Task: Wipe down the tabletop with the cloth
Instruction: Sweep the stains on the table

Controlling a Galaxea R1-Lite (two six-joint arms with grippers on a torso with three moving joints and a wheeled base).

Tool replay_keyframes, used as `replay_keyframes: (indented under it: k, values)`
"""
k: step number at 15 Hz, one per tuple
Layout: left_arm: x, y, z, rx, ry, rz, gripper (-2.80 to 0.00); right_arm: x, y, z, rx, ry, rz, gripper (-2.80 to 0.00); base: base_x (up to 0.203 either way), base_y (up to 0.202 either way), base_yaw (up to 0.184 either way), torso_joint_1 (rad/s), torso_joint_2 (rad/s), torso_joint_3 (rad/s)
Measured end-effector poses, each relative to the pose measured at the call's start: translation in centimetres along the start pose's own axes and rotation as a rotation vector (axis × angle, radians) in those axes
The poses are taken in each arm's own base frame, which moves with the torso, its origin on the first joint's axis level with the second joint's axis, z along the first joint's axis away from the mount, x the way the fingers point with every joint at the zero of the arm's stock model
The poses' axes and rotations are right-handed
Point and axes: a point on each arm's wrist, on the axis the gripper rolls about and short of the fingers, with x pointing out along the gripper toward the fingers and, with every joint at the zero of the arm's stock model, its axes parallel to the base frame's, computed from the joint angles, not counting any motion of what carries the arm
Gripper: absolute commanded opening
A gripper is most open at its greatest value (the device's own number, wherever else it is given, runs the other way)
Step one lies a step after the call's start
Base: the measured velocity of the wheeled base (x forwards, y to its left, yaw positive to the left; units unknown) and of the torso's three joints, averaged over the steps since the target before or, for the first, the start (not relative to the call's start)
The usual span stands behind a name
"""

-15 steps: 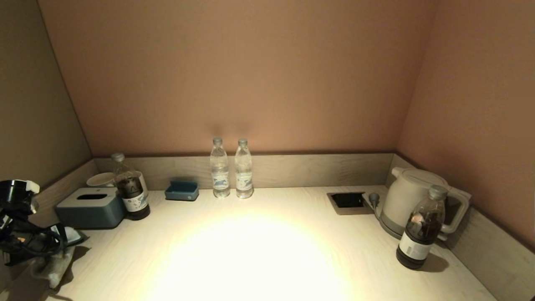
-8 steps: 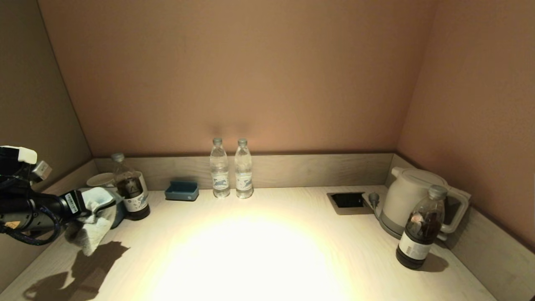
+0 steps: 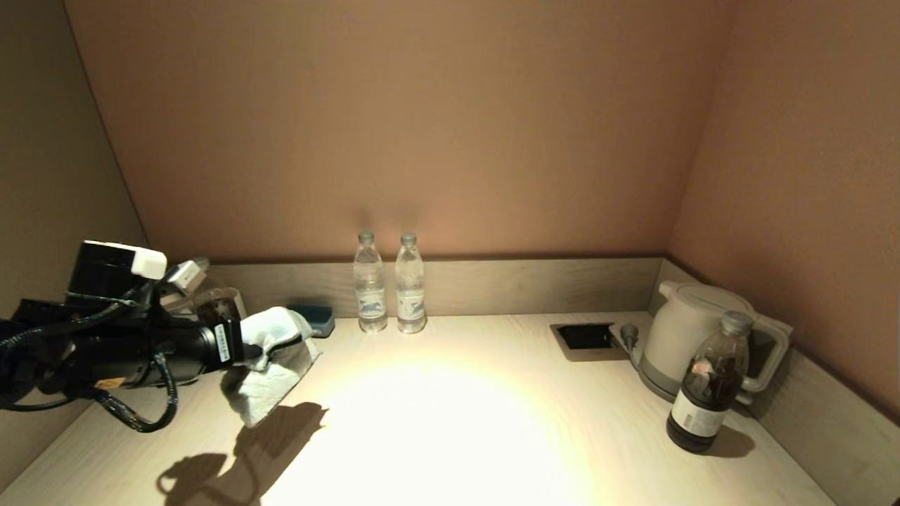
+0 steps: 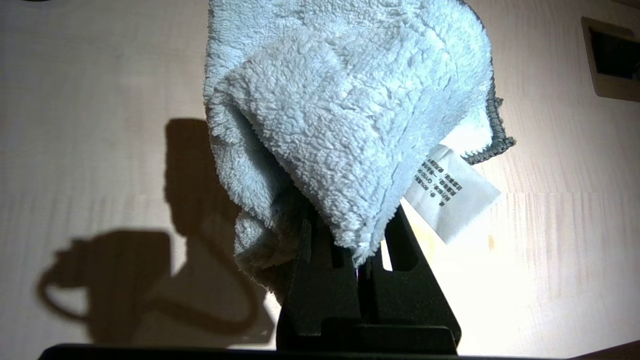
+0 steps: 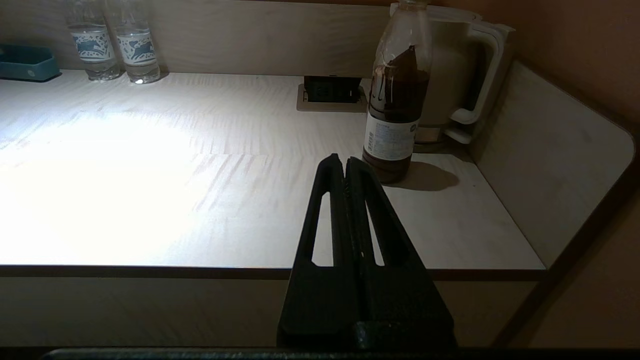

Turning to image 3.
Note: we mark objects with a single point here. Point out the light blue cleaning cloth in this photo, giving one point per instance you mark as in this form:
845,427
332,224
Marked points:
271,383

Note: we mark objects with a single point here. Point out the grey kettle plug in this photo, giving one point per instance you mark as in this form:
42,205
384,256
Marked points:
628,334

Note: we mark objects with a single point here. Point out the recessed black power socket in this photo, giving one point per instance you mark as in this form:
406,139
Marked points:
583,337

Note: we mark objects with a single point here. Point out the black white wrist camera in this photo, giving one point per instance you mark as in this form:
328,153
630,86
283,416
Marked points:
109,270

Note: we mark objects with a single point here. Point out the white electric kettle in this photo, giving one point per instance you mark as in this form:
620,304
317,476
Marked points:
685,330

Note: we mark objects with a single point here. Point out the clear water bottle blue label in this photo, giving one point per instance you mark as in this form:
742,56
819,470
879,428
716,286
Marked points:
370,295
410,295

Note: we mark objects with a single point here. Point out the dark drink bottle white label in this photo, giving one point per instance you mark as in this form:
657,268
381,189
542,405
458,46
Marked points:
706,393

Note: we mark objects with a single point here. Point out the dark drink bottle patterned label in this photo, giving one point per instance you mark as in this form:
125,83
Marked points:
218,306

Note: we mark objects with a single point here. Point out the small blue tray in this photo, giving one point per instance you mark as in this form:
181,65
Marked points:
320,320

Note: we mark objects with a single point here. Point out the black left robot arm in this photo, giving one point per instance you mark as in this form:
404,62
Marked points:
84,355

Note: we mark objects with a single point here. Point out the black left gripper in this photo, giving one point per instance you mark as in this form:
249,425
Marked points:
200,348

